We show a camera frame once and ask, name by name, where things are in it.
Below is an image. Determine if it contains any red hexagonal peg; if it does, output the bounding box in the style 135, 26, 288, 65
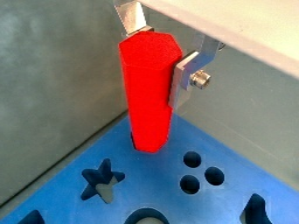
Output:
119, 31, 183, 153

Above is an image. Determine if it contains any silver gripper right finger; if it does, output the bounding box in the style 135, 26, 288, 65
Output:
168, 35, 224, 109

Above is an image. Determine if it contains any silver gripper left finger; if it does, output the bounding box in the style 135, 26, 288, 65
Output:
113, 0, 155, 38

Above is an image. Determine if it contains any blue foam shape board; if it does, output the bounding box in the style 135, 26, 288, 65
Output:
0, 118, 299, 224

